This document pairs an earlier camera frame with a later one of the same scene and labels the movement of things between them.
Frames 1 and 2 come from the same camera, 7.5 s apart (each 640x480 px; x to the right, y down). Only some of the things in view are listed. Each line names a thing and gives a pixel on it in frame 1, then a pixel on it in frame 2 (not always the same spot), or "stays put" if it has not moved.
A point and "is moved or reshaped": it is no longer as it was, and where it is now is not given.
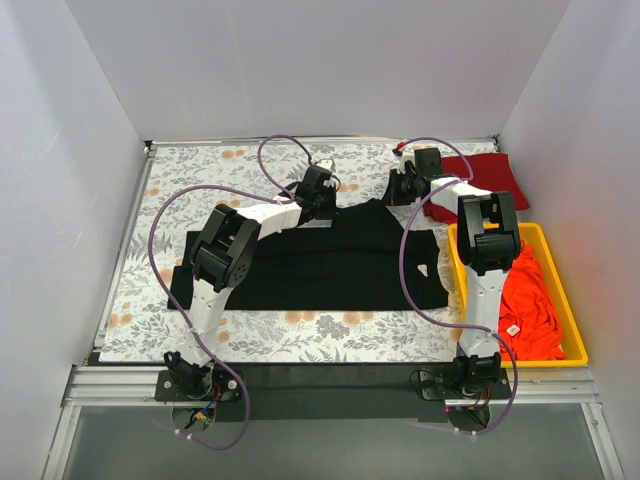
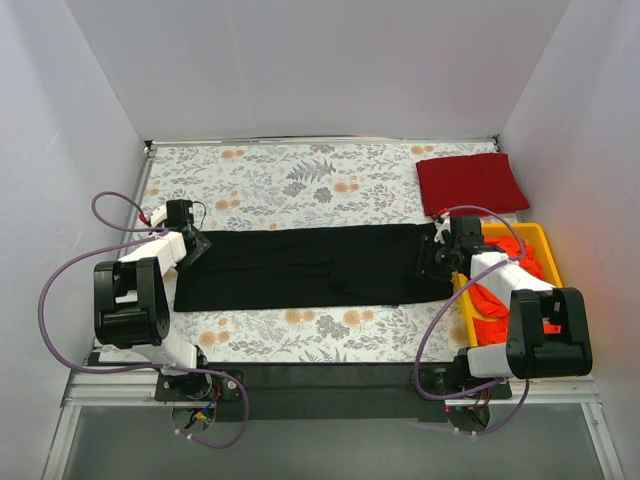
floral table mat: [269, 183] stays put
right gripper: [396, 190] to [432, 258]
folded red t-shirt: [490, 171] stays put
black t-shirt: [361, 256] is moved or reshaped
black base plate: [330, 393] stays put
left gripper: [325, 203] to [196, 245]
